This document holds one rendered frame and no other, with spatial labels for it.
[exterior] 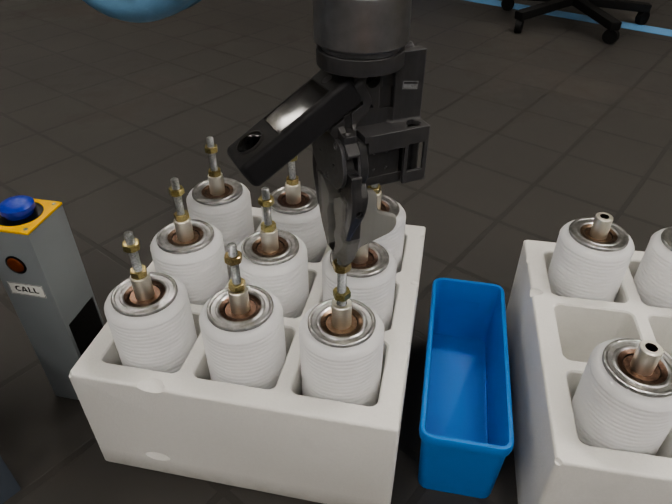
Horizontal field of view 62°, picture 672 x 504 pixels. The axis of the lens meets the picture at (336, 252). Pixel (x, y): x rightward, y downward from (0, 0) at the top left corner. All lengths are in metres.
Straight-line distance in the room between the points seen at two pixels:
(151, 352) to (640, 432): 0.53
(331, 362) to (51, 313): 0.39
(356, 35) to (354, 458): 0.46
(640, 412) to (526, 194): 0.84
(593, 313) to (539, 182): 0.67
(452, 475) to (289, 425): 0.23
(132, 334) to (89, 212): 0.72
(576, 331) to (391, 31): 0.54
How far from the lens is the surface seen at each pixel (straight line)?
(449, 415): 0.87
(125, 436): 0.80
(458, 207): 1.31
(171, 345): 0.70
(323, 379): 0.63
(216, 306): 0.66
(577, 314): 0.83
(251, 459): 0.74
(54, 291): 0.80
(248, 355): 0.64
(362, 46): 0.44
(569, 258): 0.81
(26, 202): 0.77
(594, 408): 0.66
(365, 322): 0.63
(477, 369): 0.94
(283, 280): 0.72
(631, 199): 1.47
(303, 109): 0.46
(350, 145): 0.47
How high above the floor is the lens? 0.69
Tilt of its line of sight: 37 degrees down
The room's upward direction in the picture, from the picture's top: straight up
